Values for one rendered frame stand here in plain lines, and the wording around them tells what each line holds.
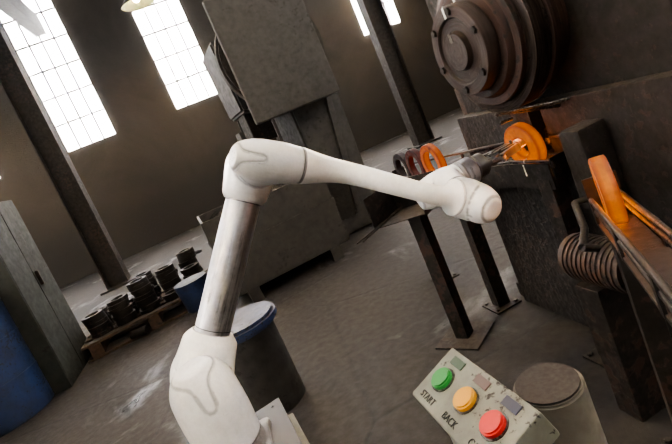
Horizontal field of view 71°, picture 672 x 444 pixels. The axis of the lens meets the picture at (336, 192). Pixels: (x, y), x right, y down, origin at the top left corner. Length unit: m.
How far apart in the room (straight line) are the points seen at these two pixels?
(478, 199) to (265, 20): 3.11
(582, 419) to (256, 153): 0.86
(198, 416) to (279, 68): 3.21
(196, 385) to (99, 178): 10.48
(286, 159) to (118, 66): 10.58
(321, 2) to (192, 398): 11.52
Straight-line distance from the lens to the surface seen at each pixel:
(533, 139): 1.58
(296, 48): 4.13
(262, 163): 1.19
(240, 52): 4.00
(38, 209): 11.89
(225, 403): 1.21
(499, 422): 0.76
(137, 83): 11.58
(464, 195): 1.30
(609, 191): 1.11
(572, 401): 0.92
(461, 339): 2.18
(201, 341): 1.37
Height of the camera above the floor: 1.08
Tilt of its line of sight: 8 degrees down
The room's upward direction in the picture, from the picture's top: 23 degrees counter-clockwise
